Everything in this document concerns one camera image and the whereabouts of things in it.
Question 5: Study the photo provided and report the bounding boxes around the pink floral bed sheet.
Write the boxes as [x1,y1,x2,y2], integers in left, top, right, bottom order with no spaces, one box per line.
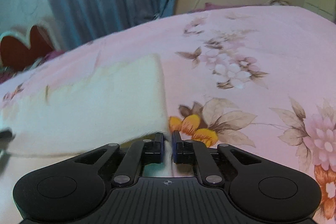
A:
[1,6,335,223]

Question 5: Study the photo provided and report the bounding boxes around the cream white garment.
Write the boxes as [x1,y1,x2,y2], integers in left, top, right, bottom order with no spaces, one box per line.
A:
[1,55,168,177]

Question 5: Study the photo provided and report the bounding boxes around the red heart-shaped headboard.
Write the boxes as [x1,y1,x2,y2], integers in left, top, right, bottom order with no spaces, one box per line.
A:
[1,24,58,72]

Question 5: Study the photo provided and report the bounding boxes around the magenta pillow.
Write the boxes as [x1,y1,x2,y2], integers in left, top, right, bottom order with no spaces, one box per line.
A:
[188,2,237,14]

